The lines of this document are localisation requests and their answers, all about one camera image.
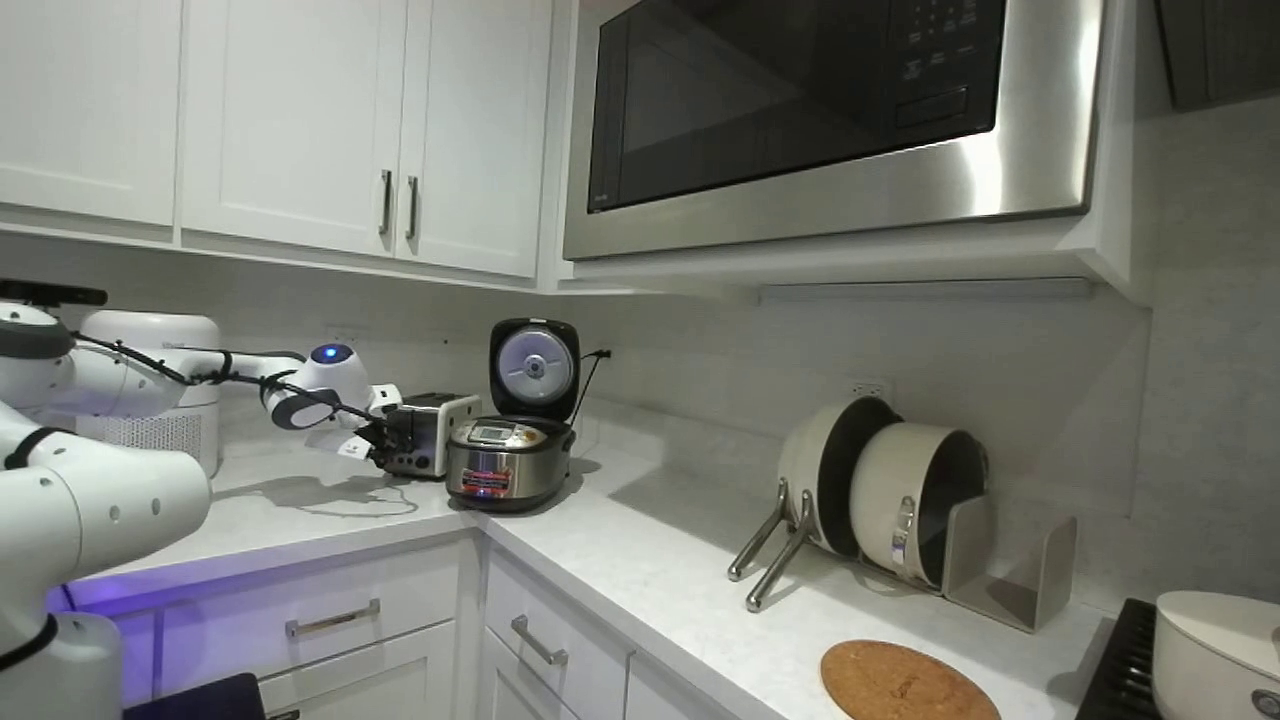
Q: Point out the white upper cabinet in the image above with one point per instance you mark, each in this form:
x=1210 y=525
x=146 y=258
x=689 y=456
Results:
x=344 y=132

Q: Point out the stainless steel microwave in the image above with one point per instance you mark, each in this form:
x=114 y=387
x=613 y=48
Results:
x=741 y=123

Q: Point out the white polka dot toaster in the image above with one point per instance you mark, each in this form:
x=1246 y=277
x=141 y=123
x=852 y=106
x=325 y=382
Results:
x=416 y=435

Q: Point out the round cork trivet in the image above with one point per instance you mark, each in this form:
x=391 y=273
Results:
x=888 y=681

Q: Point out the white pot on stove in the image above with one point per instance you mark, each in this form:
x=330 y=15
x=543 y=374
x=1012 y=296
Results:
x=1217 y=657

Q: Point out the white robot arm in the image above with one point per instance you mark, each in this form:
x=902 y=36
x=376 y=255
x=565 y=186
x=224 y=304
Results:
x=74 y=504

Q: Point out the pan rack holder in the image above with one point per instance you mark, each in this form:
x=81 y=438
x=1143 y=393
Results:
x=1008 y=578

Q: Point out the white lower cabinet drawers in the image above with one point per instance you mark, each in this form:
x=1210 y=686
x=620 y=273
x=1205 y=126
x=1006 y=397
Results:
x=407 y=633

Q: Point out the steel rice cooker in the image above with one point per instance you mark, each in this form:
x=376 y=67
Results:
x=517 y=452

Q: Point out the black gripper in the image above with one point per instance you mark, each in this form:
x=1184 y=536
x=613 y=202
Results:
x=370 y=440

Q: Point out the cream pan in rack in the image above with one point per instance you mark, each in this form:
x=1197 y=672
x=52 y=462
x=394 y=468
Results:
x=814 y=479
x=902 y=492

